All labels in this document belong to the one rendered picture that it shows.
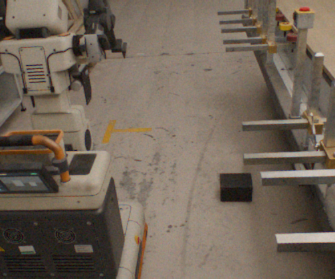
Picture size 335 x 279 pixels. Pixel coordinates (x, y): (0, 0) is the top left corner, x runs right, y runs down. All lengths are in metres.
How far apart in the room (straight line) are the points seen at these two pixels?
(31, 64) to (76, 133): 0.36
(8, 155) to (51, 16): 0.55
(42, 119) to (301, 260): 1.47
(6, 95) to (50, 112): 2.43
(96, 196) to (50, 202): 0.18
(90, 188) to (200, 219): 1.12
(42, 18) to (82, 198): 0.70
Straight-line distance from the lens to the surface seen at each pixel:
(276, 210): 2.52
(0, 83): 4.14
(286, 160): 1.44
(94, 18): 1.73
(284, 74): 2.76
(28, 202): 1.57
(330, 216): 1.46
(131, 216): 2.08
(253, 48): 2.57
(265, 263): 2.22
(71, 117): 1.76
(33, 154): 1.51
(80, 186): 1.46
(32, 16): 1.66
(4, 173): 1.42
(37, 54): 1.64
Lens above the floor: 1.64
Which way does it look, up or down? 30 degrees down
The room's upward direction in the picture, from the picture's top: 5 degrees counter-clockwise
